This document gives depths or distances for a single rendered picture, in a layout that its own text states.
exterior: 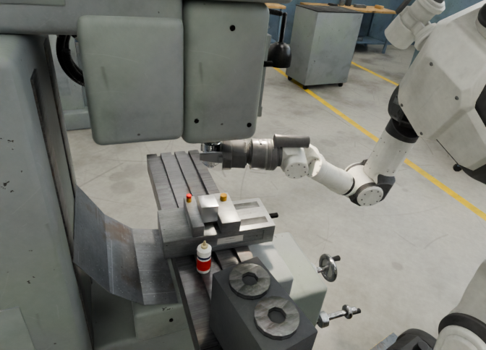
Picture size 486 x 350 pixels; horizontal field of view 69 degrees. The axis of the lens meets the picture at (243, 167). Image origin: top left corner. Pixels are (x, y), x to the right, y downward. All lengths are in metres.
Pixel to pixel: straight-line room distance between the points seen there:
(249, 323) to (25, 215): 0.46
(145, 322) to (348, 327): 1.36
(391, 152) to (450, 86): 0.37
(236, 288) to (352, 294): 1.65
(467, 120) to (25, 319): 0.97
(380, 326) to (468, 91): 1.75
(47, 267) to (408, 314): 2.03
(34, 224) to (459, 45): 0.81
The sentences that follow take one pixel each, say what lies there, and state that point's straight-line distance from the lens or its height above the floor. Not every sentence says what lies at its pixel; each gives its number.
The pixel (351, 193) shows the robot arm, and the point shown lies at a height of 1.13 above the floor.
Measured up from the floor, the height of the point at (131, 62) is 1.52.
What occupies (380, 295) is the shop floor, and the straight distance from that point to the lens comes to 2.44.
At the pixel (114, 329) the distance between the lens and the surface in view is 1.23.
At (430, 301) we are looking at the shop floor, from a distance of 2.58.
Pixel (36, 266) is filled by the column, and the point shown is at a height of 1.15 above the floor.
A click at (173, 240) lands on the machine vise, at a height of 0.99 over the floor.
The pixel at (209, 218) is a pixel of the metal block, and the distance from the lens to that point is 1.09.
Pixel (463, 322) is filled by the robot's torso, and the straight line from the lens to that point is 0.98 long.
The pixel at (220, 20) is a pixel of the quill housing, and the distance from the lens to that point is 0.76.
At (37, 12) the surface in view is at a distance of 0.72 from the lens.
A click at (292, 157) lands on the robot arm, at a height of 1.26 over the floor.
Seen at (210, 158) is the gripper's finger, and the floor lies 1.23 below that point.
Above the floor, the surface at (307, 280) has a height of 0.72.
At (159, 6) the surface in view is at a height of 1.61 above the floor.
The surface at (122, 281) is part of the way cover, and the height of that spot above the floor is 0.92.
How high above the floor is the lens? 1.72
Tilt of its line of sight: 32 degrees down
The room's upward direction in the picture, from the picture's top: 6 degrees clockwise
